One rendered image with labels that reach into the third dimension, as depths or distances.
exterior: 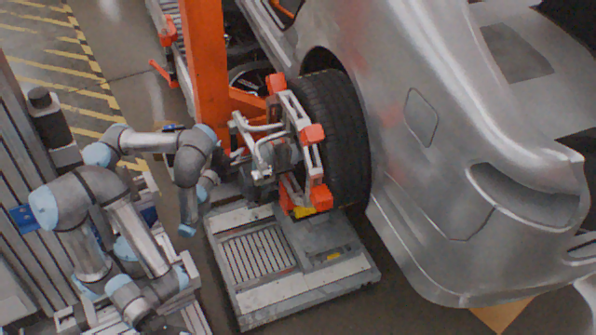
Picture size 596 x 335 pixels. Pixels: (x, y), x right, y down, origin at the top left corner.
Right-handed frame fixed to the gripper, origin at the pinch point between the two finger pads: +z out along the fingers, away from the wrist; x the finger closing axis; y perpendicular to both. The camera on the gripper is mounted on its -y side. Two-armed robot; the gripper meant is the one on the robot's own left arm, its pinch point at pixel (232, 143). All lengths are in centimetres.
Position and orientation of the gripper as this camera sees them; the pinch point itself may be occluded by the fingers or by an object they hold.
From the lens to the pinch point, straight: 241.6
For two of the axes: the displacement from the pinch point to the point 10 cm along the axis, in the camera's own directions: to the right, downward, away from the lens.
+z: 3.8, -6.8, 6.3
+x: 9.3, 3.1, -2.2
